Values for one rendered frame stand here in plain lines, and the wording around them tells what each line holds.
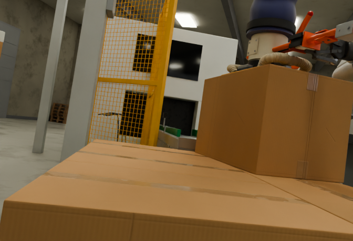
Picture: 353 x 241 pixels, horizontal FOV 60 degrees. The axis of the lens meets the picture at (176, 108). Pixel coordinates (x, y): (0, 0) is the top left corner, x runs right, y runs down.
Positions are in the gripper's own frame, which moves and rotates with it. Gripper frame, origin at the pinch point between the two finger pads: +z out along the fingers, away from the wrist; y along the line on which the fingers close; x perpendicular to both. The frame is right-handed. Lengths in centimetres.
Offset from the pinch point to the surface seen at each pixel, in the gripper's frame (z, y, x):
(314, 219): 27, 53, -58
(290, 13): 0.0, -17.0, 15.6
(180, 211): 53, 54, -61
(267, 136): 14.1, 39.1, -7.6
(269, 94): 15.6, 24.3, -7.8
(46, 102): 181, 37, 342
